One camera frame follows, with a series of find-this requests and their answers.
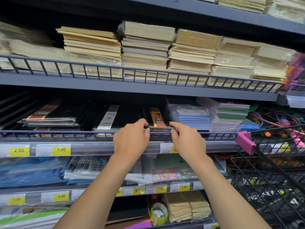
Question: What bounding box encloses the person's right hand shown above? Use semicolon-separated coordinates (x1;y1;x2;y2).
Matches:
169;121;208;163

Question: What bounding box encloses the yellow-green tape roll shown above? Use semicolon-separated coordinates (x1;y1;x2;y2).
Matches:
150;202;169;226

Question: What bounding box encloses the stack of blue plastic folders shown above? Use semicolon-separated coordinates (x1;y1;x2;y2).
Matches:
0;156;71;188

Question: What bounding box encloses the pile of colourful toys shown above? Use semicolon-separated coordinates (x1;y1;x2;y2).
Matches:
247;104;305;149

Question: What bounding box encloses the black folder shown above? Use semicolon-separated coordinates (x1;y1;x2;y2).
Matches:
106;195;150;222

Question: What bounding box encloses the pile of colourful packets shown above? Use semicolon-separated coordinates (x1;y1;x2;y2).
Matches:
283;52;305;91

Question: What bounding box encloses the stack of black orange-banded notebooks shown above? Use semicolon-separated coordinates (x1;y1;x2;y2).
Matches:
18;101;82;128

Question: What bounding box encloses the wrapped stack of cream notebooks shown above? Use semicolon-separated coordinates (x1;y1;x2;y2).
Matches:
247;43;297;91
207;37;263;89

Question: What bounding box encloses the pink cartoon sticker card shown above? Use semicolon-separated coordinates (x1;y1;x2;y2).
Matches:
152;167;179;183

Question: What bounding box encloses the black notebook with white band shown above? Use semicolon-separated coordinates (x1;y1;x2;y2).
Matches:
92;104;144;132

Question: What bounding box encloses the person's right forearm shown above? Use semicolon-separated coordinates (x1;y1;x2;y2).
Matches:
182;155;272;229

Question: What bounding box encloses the black notebook with orange band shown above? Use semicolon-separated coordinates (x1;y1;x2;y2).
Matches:
142;106;176;130

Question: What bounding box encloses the wrapped stack of cream paper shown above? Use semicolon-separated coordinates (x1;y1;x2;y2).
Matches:
264;0;305;24

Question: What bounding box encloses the person's left hand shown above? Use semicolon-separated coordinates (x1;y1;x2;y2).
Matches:
112;118;151;164

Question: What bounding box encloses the stack of beige paper pads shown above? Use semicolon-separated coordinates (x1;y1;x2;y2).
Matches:
216;0;267;14

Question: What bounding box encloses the clear plastic label holder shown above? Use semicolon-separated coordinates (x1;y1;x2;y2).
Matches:
285;90;305;109

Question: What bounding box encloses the pink paper sheet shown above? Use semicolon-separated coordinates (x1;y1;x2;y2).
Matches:
121;220;152;229

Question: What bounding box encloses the pink cart handle corner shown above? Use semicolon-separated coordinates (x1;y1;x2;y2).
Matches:
235;131;257;156

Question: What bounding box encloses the small stack of blue notebooks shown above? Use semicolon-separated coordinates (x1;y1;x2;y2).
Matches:
238;118;261;132

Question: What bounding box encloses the wrapped stack of beige notebooks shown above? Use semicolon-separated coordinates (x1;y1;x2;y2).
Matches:
0;21;72;74

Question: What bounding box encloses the stack of green white pads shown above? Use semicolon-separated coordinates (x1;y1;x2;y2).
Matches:
0;206;70;229

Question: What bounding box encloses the white paper packet with barcode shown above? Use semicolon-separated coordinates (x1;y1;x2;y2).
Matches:
63;155;114;182

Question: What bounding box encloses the row of yellow price labels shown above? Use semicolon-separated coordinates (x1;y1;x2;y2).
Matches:
7;182;204;206

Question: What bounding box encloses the grey shelf with clear strip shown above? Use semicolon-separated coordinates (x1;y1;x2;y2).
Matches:
0;140;241;158
0;180;206;206

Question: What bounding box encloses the grey wire shelf rail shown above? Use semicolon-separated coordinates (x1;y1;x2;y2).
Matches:
0;130;239;141
0;54;286;94

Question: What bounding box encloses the stack of green purple notebooks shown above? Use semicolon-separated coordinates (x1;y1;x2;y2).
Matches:
197;97;251;133

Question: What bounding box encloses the tall stack of kraft notebooks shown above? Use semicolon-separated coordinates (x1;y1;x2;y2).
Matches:
117;21;176;81

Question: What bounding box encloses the grey metal shelf board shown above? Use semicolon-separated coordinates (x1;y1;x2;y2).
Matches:
0;70;280;102

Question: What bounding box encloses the black wire shopping cart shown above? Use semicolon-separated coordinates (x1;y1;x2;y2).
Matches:
226;124;305;229

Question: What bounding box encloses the person's left forearm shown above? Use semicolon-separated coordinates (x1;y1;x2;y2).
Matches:
53;153;143;229

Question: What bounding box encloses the stack of brown envelopes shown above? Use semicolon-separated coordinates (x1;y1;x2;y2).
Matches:
163;193;193;223
180;190;212;221

